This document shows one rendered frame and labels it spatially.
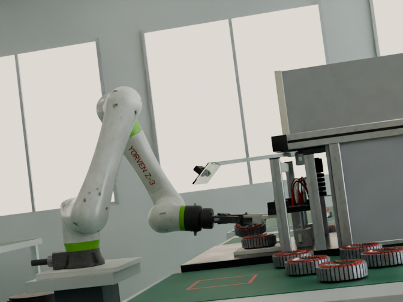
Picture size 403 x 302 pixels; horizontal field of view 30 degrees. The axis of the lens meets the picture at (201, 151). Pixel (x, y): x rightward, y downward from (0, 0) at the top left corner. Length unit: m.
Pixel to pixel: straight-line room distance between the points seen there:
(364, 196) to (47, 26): 5.95
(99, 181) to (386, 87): 0.99
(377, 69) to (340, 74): 0.11
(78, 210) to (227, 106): 4.79
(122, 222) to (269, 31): 2.34
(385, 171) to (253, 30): 5.19
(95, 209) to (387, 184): 0.97
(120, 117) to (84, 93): 5.00
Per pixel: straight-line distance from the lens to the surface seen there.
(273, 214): 2.39
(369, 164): 2.21
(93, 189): 2.56
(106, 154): 2.58
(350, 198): 2.21
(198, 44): 7.36
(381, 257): 1.83
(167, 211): 2.69
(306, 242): 2.38
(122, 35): 7.56
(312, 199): 2.21
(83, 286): 2.62
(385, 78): 2.33
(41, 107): 7.74
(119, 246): 7.47
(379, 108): 2.32
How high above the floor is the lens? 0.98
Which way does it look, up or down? 3 degrees up
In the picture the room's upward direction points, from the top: 7 degrees counter-clockwise
